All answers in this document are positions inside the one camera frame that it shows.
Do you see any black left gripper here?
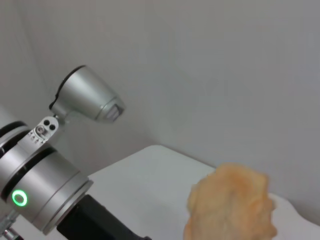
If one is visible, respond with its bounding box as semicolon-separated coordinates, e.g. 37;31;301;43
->
55;194;154;240

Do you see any long toasted bread loaf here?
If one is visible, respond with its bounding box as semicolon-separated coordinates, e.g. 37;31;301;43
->
183;162;279;240

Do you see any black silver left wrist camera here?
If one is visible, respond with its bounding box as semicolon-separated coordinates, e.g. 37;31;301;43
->
48;65;127;124

